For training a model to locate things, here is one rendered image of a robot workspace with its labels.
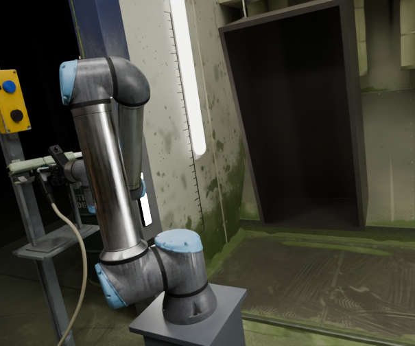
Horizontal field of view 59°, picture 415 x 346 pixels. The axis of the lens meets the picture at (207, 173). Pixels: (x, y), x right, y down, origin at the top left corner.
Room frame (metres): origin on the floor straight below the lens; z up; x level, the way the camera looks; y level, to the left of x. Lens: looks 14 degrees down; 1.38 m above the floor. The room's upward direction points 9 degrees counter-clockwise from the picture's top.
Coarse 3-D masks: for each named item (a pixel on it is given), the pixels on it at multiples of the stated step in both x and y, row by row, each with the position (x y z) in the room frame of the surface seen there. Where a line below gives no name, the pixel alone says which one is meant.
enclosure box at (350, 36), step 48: (336, 0) 1.66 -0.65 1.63; (240, 48) 2.16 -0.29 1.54; (288, 48) 2.15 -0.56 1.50; (336, 48) 2.03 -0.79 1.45; (240, 96) 2.08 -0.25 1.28; (288, 96) 2.22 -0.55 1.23; (336, 96) 2.09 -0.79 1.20; (288, 144) 2.30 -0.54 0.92; (336, 144) 2.16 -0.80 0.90; (288, 192) 2.39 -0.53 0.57; (336, 192) 2.23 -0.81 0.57
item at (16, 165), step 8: (64, 152) 1.72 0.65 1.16; (72, 152) 1.74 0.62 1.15; (80, 152) 1.79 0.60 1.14; (16, 160) 1.56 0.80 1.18; (32, 160) 1.58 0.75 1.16; (40, 160) 1.61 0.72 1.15; (48, 160) 1.63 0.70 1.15; (16, 168) 1.52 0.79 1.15; (24, 168) 1.54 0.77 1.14; (32, 168) 1.56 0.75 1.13; (40, 176) 1.57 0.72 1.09; (40, 184) 1.57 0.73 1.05; (48, 184) 1.58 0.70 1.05; (48, 192) 1.56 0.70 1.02; (48, 200) 1.55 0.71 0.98
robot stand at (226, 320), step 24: (216, 288) 1.21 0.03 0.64; (240, 288) 1.18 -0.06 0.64; (144, 312) 1.12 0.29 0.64; (216, 312) 1.06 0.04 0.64; (240, 312) 1.13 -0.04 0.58; (144, 336) 1.04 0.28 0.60; (168, 336) 0.98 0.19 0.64; (192, 336) 0.96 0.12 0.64; (216, 336) 0.95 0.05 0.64; (240, 336) 1.11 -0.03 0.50
